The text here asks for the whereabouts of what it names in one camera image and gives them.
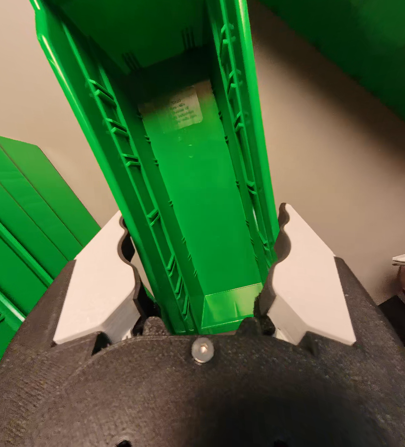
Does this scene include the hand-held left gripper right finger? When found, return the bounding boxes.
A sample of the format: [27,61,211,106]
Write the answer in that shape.
[256,202,357,346]

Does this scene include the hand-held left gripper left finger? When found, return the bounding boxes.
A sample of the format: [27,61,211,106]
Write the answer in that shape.
[53,210,144,344]

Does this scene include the green plastic bin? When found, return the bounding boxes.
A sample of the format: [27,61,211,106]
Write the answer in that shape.
[256,0,405,132]
[0,129,100,269]
[29,0,281,334]
[0,201,67,406]

